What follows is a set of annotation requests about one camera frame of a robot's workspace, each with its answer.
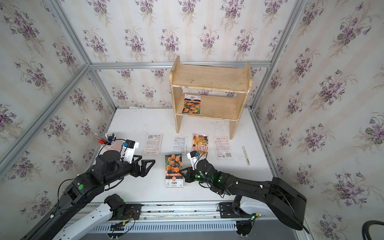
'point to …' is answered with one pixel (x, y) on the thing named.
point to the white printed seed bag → (222, 148)
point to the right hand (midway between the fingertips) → (181, 173)
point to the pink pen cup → (110, 142)
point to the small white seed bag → (179, 144)
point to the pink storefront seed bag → (200, 144)
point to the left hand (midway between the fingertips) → (150, 161)
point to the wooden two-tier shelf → (226, 108)
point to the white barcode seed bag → (153, 144)
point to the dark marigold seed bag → (192, 104)
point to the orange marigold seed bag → (173, 164)
